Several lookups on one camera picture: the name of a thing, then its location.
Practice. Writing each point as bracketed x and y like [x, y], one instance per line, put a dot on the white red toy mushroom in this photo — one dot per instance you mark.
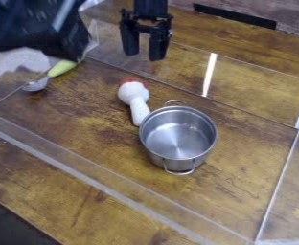
[134, 94]

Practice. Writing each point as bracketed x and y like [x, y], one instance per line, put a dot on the black strip on table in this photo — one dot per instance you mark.
[237, 16]

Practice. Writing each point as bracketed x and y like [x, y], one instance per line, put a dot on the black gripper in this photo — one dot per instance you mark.
[147, 18]

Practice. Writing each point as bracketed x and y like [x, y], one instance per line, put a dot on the small steel pot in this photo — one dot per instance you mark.
[178, 135]

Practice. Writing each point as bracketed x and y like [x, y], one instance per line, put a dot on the clear acrylic enclosure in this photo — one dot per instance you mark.
[75, 172]

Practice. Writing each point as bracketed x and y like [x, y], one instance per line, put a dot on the green handled metal spoon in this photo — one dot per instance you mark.
[58, 70]

